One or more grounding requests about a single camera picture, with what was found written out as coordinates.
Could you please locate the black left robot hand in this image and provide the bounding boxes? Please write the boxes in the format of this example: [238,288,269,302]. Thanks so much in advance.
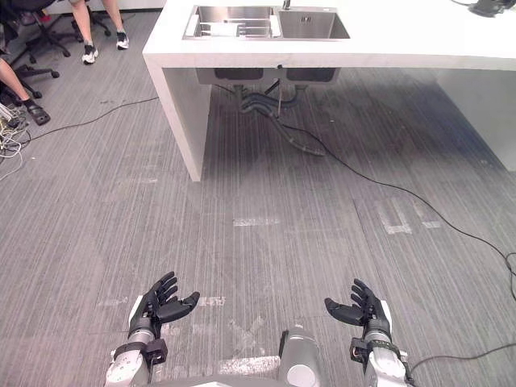
[127,271,202,335]

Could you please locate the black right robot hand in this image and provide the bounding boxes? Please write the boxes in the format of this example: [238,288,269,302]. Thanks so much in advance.
[324,278,393,340]

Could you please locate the black object on counter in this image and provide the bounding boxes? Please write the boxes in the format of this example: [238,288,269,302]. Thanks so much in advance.
[451,0,516,18]

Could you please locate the metal sink drain rack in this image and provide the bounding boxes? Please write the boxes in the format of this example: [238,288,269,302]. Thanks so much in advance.
[185,15,279,40]

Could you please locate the black thin floor cable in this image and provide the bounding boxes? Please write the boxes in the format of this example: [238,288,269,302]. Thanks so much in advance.
[23,95,160,143]

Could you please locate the grey sink drain pipes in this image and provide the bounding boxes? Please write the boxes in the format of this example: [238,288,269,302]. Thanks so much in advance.
[229,78,327,157]

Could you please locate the person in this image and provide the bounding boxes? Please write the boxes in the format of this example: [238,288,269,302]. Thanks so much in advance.
[69,0,130,65]
[0,58,52,126]

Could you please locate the white tangled cables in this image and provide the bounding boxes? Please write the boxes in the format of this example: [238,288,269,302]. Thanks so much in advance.
[0,102,32,182]

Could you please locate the stainless steel double sink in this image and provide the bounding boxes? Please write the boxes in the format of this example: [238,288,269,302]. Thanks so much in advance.
[181,5,351,41]

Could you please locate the black office chair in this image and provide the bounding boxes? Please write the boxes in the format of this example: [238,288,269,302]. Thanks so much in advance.
[0,0,72,65]
[7,64,60,100]

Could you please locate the white kitchen island counter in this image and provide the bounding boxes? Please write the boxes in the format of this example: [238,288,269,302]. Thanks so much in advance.
[142,0,516,183]

